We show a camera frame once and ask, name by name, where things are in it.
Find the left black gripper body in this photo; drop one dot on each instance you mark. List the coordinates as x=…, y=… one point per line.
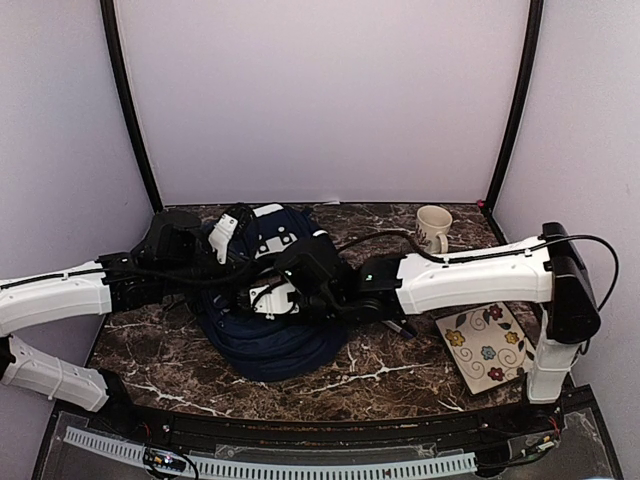
x=183, y=277

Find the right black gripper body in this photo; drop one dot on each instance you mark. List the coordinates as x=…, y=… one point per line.
x=329, y=309

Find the purple-capped white marker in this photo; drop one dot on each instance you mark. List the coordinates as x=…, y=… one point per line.
x=402, y=328

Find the navy blue student backpack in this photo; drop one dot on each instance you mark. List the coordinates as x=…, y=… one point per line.
x=258, y=347

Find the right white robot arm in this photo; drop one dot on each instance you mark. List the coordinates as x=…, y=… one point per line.
x=544, y=269

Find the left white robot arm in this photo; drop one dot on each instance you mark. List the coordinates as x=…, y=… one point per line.
x=42, y=299

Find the cream floral ceramic mug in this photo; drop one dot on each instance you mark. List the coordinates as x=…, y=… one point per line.
x=432, y=227

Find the square floral ceramic plate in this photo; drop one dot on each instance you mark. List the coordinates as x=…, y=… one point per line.
x=488, y=346

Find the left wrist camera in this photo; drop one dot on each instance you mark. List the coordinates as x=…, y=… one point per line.
x=231, y=224

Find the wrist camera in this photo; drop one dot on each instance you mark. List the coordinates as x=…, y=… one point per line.
x=274, y=300
x=231, y=224

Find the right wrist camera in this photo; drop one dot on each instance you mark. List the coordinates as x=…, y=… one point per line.
x=274, y=300

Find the grey slotted cable duct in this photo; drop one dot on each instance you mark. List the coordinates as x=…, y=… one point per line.
x=257, y=463

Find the left black frame post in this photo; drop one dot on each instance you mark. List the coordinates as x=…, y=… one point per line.
x=126, y=101

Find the black frame post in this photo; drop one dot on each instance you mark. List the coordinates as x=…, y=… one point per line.
x=516, y=111
x=126, y=101

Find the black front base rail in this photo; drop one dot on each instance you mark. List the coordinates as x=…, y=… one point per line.
x=511, y=440

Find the right black frame post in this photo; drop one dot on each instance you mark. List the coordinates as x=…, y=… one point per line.
x=516, y=111

